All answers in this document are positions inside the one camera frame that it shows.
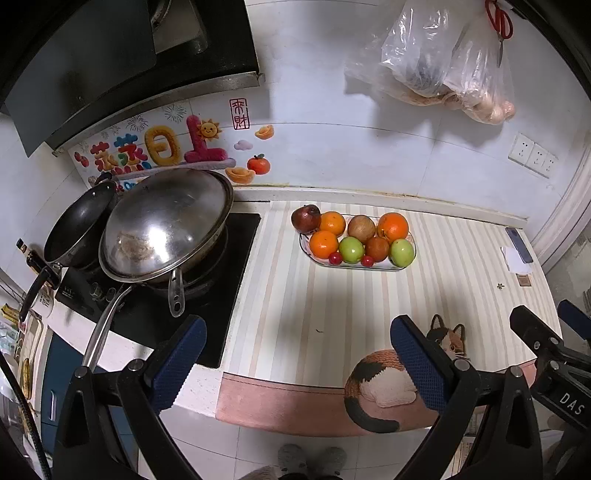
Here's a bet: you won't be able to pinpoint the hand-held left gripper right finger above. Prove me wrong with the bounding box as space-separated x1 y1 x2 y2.
390 315 555 480

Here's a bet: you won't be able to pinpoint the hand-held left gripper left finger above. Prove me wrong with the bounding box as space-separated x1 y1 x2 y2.
53 315 208 480

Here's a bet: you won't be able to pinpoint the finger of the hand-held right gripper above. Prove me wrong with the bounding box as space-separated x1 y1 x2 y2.
557 299 591 344
510 305 565 365

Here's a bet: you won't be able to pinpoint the glass fruit tray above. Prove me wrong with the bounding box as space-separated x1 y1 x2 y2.
298 215 417 272

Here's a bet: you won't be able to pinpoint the green round fruit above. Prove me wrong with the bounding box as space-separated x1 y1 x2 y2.
389 239 415 267
339 237 366 264

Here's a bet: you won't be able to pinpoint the small dark orange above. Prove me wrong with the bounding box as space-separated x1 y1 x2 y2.
365 236 391 261

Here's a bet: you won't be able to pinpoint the dark reddish brown fruit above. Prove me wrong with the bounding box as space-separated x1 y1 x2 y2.
291 204 321 234

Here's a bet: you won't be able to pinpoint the white paper sheet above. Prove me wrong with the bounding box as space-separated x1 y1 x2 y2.
501 244 532 276

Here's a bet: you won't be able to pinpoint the steel wok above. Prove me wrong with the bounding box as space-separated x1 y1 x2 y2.
82 231 229 370

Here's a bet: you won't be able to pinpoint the dark smartphone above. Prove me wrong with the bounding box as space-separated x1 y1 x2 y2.
505 226 533 264

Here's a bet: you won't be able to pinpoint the black cooktop stove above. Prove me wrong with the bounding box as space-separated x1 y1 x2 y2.
54 212 262 370

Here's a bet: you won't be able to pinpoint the blue cabinet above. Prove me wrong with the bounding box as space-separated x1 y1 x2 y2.
41 332 139 462

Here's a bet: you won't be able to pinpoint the striped cat print mat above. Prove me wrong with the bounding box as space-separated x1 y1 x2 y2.
217 199 564 437

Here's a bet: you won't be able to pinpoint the grey slipper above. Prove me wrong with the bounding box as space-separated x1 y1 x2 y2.
314 446 348 476
277 444 308 476

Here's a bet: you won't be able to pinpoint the large orange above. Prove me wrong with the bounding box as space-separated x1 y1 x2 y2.
376 212 410 243

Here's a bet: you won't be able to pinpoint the white mug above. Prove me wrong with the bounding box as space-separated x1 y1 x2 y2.
28 281 58 319

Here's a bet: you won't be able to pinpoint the brown pear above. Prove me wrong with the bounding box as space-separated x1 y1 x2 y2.
347 215 376 241

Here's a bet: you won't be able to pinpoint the small bright orange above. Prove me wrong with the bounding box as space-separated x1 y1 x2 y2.
309 231 340 259
320 211 347 237

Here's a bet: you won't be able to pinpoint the black frying pan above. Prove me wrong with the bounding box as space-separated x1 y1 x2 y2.
18 180 118 324

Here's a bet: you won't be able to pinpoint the dark sauce bottle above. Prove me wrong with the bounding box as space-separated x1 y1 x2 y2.
16 237 44 273

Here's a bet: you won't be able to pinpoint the clear plastic bag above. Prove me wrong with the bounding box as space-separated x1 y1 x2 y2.
344 0 515 125

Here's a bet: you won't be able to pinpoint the black range hood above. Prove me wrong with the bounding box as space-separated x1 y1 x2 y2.
0 0 266 158

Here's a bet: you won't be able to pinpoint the white door frame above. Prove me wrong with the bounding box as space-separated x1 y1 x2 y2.
531 134 591 278

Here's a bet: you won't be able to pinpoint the black cable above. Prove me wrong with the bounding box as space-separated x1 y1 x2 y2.
0 355 51 480

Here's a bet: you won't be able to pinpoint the colourful festive wall decal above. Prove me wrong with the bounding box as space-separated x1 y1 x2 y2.
73 105 237 186

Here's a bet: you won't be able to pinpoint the red seal wall sticker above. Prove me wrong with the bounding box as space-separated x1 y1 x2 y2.
229 98 250 131

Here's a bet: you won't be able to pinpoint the red handled scissors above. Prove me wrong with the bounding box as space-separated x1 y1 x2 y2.
485 0 514 64

